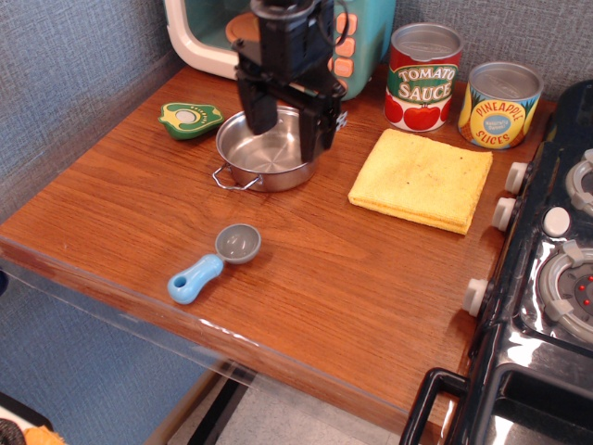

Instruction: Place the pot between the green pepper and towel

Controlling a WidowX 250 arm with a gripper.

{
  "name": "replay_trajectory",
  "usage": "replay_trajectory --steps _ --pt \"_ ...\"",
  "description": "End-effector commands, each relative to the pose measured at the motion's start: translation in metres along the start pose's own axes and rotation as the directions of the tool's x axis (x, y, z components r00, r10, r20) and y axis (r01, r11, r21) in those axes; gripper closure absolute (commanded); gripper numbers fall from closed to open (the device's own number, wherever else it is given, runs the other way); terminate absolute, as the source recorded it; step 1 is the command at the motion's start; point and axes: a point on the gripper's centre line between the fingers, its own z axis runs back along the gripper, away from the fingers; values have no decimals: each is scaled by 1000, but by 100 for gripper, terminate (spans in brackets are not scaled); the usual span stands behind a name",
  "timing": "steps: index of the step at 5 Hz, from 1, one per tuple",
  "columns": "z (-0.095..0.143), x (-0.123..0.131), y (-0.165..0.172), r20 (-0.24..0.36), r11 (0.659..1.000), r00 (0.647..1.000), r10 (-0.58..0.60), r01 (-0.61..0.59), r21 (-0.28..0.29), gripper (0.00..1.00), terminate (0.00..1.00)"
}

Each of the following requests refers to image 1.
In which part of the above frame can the grey stove burner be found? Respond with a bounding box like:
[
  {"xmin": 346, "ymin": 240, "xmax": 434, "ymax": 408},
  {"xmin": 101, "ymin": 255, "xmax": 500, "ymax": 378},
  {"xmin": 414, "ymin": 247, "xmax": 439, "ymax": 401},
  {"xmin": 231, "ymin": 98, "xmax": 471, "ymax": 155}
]
[
  {"xmin": 537, "ymin": 240, "xmax": 592, "ymax": 344},
  {"xmin": 565, "ymin": 149, "xmax": 592, "ymax": 217}
]

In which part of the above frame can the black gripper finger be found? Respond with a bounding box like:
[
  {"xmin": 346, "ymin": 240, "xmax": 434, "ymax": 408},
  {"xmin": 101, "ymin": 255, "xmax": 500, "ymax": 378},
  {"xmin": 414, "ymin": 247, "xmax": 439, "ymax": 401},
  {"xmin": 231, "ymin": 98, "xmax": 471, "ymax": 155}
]
[
  {"xmin": 237, "ymin": 78, "xmax": 277, "ymax": 135},
  {"xmin": 298, "ymin": 106, "xmax": 337, "ymax": 162}
]

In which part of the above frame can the black oven door handle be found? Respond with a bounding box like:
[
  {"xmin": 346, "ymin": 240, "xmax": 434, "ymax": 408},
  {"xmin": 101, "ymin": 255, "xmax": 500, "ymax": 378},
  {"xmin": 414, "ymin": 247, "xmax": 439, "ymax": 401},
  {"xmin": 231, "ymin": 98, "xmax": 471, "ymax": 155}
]
[{"xmin": 399, "ymin": 367, "xmax": 469, "ymax": 445}]

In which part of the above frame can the teal toy microwave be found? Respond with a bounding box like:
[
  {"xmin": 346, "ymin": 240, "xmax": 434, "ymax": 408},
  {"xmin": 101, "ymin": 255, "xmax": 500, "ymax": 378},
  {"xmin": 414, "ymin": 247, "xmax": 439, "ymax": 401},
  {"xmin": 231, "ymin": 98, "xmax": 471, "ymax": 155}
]
[{"xmin": 164, "ymin": 0, "xmax": 396, "ymax": 100}]

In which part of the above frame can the white round stove button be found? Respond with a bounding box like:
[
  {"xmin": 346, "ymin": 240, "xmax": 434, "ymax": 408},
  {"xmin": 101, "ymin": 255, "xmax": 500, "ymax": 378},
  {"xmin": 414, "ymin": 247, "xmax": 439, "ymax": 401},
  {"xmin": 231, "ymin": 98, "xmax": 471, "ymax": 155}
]
[{"xmin": 542, "ymin": 207, "xmax": 571, "ymax": 237}]

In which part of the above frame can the black toy stove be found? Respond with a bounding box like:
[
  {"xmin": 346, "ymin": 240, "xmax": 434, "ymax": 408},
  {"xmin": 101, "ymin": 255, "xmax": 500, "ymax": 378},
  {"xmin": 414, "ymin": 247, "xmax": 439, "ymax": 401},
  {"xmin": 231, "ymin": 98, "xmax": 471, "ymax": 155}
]
[{"xmin": 399, "ymin": 79, "xmax": 593, "ymax": 445}]

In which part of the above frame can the blue grey toy scoop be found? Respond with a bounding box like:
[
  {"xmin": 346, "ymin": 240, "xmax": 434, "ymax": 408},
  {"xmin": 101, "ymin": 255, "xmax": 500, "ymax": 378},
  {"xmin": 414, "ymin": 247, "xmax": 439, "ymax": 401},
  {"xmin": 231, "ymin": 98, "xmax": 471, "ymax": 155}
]
[{"xmin": 167, "ymin": 223, "xmax": 262, "ymax": 305}]

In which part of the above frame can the white stove knob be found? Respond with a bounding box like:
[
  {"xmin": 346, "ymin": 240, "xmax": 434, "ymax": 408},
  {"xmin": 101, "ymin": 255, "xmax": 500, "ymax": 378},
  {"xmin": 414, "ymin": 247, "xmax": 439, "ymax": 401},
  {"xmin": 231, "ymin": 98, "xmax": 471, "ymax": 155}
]
[
  {"xmin": 491, "ymin": 197, "xmax": 516, "ymax": 232},
  {"xmin": 462, "ymin": 278, "xmax": 489, "ymax": 317},
  {"xmin": 505, "ymin": 162, "xmax": 529, "ymax": 195}
]

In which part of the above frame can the white stove knob rear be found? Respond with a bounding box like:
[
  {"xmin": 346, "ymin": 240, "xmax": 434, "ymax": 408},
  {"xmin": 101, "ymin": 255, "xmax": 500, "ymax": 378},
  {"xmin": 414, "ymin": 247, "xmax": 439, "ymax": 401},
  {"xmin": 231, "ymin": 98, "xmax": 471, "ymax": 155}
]
[{"xmin": 505, "ymin": 162, "xmax": 529, "ymax": 195}]

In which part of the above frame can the green toy avocado half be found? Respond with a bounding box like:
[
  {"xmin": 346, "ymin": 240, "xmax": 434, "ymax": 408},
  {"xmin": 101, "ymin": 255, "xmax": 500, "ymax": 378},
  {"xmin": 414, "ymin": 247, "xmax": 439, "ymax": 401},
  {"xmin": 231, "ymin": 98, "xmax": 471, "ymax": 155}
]
[{"xmin": 158, "ymin": 102, "xmax": 224, "ymax": 140}]

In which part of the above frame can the white stove knob middle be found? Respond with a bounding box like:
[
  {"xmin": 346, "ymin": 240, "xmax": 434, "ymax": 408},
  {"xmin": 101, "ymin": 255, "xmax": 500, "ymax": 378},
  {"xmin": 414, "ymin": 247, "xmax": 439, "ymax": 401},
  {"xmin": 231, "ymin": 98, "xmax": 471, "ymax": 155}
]
[{"xmin": 491, "ymin": 197, "xmax": 516, "ymax": 232}]

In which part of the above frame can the orange object bottom left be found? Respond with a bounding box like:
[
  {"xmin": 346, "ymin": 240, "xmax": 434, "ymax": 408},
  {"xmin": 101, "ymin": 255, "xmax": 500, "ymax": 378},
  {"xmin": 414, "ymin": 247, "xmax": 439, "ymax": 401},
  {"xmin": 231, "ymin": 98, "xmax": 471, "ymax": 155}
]
[{"xmin": 23, "ymin": 426, "xmax": 66, "ymax": 445}]

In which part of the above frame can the grey stove burner rear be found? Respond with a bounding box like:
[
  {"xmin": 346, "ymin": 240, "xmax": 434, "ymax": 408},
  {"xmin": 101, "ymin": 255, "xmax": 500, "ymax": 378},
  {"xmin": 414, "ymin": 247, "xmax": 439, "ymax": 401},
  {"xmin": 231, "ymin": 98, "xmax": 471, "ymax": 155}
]
[{"xmin": 565, "ymin": 149, "xmax": 592, "ymax": 217}]

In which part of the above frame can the white stove knob front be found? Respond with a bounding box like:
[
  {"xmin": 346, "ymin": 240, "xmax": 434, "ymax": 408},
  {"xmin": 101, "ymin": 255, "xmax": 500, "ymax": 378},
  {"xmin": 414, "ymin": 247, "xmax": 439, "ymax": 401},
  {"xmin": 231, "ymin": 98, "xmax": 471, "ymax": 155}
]
[{"xmin": 462, "ymin": 278, "xmax": 489, "ymax": 317}]

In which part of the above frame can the yellow-orange folded towel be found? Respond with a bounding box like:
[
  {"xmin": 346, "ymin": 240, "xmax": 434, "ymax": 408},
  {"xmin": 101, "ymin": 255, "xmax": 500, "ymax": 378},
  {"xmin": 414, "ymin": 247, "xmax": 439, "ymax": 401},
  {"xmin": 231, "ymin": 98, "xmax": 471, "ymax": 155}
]
[{"xmin": 347, "ymin": 129, "xmax": 493, "ymax": 235}]

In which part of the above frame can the silver metal pot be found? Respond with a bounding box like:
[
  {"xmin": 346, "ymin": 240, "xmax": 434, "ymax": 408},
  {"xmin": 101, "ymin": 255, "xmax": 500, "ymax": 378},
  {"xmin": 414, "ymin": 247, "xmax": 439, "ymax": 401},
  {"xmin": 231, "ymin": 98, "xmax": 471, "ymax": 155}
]
[{"xmin": 212, "ymin": 106, "xmax": 318, "ymax": 193}]

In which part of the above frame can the tomato sauce can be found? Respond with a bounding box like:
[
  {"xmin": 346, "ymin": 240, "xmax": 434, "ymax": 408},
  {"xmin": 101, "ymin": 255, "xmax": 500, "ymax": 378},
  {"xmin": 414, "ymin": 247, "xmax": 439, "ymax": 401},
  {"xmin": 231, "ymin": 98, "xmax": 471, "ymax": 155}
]
[{"xmin": 384, "ymin": 22, "xmax": 463, "ymax": 133}]

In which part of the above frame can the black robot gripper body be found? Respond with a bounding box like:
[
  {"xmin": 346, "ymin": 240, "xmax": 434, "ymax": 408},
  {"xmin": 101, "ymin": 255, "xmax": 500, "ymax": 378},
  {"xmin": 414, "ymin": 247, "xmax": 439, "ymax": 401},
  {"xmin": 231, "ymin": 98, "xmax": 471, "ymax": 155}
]
[{"xmin": 233, "ymin": 1, "xmax": 346, "ymax": 119}]

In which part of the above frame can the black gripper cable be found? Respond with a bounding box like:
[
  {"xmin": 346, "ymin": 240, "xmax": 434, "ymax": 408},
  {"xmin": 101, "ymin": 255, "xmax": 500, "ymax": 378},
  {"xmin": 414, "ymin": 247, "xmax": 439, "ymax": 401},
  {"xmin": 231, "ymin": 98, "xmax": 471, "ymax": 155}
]
[{"xmin": 319, "ymin": 0, "xmax": 351, "ymax": 47}]

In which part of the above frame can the pineapple slices can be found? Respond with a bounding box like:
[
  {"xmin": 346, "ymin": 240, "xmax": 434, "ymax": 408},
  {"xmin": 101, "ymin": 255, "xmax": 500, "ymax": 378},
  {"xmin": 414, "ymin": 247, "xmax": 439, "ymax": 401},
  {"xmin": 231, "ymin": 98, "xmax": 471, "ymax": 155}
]
[{"xmin": 458, "ymin": 61, "xmax": 544, "ymax": 149}]

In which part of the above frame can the orange microwave plate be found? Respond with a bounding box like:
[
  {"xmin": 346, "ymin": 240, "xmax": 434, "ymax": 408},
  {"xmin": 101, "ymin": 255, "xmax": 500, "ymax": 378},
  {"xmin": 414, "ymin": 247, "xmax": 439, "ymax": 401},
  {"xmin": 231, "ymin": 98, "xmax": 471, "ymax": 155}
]
[{"xmin": 225, "ymin": 12, "xmax": 260, "ymax": 44}]

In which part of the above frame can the grey stove burner front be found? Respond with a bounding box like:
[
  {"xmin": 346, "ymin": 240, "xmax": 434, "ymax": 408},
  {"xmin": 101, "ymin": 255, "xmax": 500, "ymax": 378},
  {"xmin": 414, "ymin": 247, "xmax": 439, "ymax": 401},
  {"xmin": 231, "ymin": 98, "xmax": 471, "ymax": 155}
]
[{"xmin": 537, "ymin": 240, "xmax": 592, "ymax": 344}]

